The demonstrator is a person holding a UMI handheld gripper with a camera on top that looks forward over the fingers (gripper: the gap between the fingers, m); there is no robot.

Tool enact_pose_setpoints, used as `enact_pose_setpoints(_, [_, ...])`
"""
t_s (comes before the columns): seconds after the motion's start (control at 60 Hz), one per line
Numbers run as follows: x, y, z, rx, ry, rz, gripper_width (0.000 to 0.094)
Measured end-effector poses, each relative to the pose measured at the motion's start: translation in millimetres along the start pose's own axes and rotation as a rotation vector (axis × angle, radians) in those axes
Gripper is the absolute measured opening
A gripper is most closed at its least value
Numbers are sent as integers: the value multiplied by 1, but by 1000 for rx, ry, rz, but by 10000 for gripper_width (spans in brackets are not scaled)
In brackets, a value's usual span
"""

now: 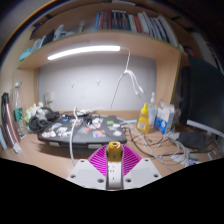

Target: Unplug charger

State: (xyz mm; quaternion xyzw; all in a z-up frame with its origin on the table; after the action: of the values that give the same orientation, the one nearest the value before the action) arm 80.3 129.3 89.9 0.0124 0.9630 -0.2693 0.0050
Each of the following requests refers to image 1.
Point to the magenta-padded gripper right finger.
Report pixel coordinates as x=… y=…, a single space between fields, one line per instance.
x=143 y=170

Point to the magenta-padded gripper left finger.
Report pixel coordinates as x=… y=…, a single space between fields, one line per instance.
x=85 y=171

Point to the yellow charger block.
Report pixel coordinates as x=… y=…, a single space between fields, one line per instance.
x=114 y=151

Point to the black laptop with stickers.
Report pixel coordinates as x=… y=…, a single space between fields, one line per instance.
x=83 y=131

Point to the yellow squeeze bottle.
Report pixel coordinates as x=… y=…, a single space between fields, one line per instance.
x=143 y=121

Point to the blue and white carton box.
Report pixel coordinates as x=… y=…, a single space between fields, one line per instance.
x=164 y=118

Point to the black fabric pouch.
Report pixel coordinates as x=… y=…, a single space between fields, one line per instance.
x=191 y=140

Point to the clear pump sanitizer bottle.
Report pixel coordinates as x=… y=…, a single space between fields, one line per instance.
x=152 y=111

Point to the white and green plush toy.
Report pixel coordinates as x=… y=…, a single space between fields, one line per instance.
x=33 y=111

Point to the brown and black curved tool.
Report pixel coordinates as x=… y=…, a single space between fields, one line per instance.
x=9 y=123

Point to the clear plastic water bottle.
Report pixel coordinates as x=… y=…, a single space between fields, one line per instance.
x=17 y=111

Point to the black monitor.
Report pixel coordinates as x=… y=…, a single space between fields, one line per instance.
x=206 y=96

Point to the white LED light bar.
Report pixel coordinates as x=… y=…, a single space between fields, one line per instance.
x=83 y=50

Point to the wooden shelf unit with books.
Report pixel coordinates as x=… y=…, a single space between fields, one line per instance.
x=133 y=40

